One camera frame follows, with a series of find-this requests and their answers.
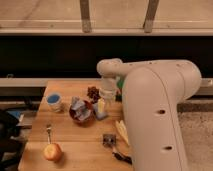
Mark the pine cone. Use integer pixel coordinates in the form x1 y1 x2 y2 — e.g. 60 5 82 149
87 86 100 103

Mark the black handled brush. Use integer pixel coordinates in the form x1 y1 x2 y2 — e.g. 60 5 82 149
102 134 132 164

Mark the black chair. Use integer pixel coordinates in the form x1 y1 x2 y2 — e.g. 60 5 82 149
0 109 23 171

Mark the white cup blue inside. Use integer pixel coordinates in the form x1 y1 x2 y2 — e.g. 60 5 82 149
46 93 62 112

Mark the blue sponge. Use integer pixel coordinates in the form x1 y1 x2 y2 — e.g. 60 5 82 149
93 103 108 120

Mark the dark red bowl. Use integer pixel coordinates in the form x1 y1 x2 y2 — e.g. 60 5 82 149
69 101 95 127

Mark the red yellow apple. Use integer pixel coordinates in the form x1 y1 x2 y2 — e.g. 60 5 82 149
43 143 62 162

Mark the crumpled blue white cloth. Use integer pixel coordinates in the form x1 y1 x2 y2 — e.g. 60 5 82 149
70 97 91 122

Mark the banana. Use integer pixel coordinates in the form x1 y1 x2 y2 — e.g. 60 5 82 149
115 121 129 144

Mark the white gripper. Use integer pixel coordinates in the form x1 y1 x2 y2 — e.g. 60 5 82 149
98 77 117 113

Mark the green plastic tray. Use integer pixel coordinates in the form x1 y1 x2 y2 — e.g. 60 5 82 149
116 78 124 101

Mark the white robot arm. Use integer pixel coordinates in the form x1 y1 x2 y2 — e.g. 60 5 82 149
97 58 202 171

